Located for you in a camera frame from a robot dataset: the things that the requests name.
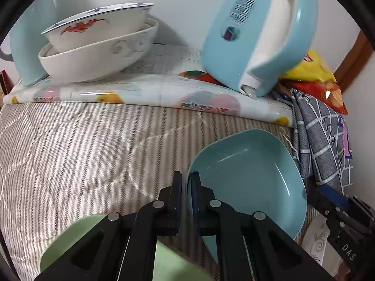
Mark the fruit print table mat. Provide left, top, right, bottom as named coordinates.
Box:
left=4, top=43, right=293, bottom=128

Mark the white bowl with swirl pattern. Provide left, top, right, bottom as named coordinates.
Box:
left=38, top=18, right=159, bottom=82

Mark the blue square plate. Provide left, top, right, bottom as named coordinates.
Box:
left=187, top=129, right=308, bottom=265

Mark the yellow snack bag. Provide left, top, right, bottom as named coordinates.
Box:
left=280, top=50, right=337, bottom=83

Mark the light blue thermos jug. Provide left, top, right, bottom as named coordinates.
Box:
left=0, top=0, right=59, bottom=86

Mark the wooden door frame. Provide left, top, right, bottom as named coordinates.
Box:
left=334, top=31, right=373, bottom=92

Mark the striped quilted table cover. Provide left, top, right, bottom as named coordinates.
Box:
left=0, top=101, right=308, bottom=281

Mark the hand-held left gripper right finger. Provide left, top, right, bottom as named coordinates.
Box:
left=187, top=171, right=334, bottom=281

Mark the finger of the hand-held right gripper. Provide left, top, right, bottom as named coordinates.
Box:
left=320, top=186, right=375, bottom=229
left=306, top=185, right=330, bottom=221

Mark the light blue electric kettle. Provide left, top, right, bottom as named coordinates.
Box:
left=202, top=0, right=319, bottom=98

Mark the red snack bag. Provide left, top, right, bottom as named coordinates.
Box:
left=293, top=80, right=349, bottom=115

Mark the white bowl with red print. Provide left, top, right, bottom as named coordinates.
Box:
left=41, top=2, right=155, bottom=54

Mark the grey checked cloth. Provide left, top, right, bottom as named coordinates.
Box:
left=270, top=89, right=354, bottom=186

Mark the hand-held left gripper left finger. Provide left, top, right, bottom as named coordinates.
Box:
left=34, top=171, right=183, bottom=281

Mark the green square plate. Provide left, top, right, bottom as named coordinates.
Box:
left=39, top=214, right=216, bottom=281

